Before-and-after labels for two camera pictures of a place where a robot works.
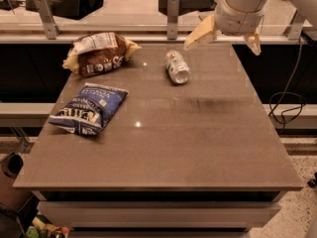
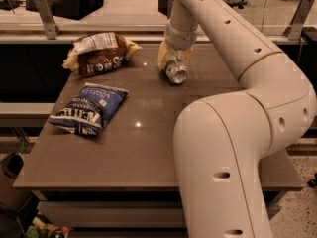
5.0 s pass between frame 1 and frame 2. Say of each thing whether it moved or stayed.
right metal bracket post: stayed
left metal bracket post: stayed
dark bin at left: stayed
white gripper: moved
